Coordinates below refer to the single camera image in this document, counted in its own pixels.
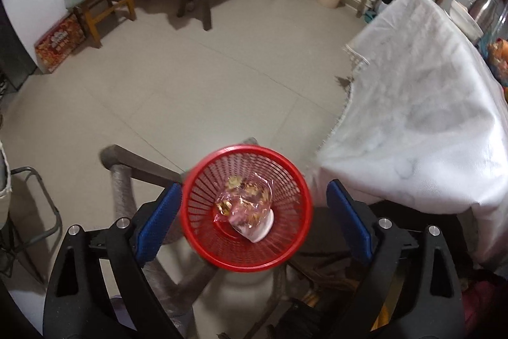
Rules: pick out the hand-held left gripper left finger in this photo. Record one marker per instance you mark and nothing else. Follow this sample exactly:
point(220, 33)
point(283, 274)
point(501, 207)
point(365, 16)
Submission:
point(158, 224)

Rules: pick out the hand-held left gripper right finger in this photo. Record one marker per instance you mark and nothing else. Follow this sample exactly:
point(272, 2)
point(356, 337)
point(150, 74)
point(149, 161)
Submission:
point(349, 222)

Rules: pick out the red mesh wastebasket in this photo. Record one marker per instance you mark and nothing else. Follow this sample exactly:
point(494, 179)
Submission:
point(206, 235)

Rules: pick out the clear plastic wrapper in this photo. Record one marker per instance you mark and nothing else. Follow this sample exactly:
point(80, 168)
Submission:
point(246, 200)

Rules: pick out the grey stool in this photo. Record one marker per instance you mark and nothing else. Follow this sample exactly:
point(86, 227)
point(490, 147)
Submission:
point(123, 196)

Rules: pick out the metal folding chair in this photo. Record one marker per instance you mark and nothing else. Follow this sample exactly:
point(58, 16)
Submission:
point(52, 212)

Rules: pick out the white grey tablecloth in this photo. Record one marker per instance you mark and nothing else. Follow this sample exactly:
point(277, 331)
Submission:
point(416, 104)

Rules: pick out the dark red cloth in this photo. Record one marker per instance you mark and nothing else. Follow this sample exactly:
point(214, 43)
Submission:
point(486, 303)

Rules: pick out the red printed cardboard box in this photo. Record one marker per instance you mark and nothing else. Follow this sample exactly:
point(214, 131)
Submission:
point(59, 43)

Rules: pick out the white ceramic bowl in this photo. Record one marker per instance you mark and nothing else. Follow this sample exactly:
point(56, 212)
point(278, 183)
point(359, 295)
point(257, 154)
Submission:
point(464, 19)

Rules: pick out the stainless steel bottle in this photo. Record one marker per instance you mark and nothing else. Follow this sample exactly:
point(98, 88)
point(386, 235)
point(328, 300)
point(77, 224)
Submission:
point(482, 11)

